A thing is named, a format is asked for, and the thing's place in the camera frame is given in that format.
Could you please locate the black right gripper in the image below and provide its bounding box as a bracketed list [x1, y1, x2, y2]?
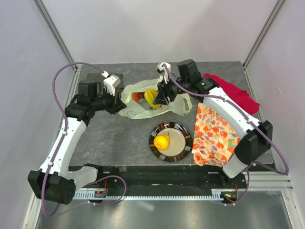
[153, 73, 190, 106]

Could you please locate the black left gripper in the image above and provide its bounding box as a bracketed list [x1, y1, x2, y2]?
[91, 87, 126, 115]

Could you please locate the yellow fake starfruit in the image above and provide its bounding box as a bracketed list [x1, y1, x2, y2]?
[144, 88, 161, 109]

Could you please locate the pale green plastic bag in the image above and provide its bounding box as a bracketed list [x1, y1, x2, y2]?
[119, 79, 193, 119]

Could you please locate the yellow fake pear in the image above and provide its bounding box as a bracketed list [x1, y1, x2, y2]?
[153, 135, 170, 150]

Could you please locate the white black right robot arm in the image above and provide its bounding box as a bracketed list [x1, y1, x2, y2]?
[153, 59, 273, 188]

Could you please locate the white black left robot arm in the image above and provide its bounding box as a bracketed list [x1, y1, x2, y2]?
[28, 79, 126, 205]

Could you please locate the red fake peach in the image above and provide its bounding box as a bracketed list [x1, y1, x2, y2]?
[132, 92, 145, 104]

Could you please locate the dark olive cloth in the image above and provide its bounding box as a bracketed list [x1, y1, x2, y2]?
[86, 73, 123, 83]

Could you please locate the cream plate with dark rim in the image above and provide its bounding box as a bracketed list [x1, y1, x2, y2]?
[149, 122, 193, 163]

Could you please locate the orange floral cloth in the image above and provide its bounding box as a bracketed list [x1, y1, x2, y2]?
[192, 103, 240, 167]

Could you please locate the red cloth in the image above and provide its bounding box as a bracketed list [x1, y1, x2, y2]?
[203, 73, 260, 115]

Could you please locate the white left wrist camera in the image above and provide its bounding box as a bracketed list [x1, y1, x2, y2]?
[103, 74, 121, 96]

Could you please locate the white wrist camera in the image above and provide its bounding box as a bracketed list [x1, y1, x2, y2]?
[157, 62, 171, 84]
[103, 74, 121, 96]

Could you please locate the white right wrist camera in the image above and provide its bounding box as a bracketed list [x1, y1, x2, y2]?
[157, 62, 171, 84]

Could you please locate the left aluminium frame post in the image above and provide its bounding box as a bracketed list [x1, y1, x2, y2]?
[33, 0, 74, 63]

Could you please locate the aluminium frame post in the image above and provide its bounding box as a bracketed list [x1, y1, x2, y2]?
[33, 0, 74, 63]
[242, 0, 286, 70]

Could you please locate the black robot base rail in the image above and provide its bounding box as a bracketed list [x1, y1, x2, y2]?
[66, 164, 247, 194]

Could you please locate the grey slotted cable duct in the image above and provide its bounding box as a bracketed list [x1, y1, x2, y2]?
[73, 188, 232, 201]

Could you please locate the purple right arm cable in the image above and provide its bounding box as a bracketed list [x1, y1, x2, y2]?
[164, 65, 289, 207]

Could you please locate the right aluminium frame post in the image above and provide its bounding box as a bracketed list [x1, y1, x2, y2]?
[242, 0, 286, 70]

